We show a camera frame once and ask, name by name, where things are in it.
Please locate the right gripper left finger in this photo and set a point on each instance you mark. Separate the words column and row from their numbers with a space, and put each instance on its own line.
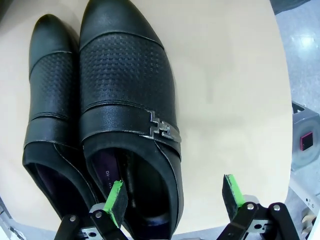
column 117, row 205

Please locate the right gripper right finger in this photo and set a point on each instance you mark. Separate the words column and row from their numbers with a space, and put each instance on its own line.
column 232, row 197

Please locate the black leather loafer shoe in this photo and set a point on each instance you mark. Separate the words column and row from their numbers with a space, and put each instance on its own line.
column 125, row 75
column 50, row 75

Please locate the white side table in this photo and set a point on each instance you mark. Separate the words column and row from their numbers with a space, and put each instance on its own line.
column 225, row 75

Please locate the white perforated metal bracket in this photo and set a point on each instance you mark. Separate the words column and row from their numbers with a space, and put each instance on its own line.
column 310, row 215

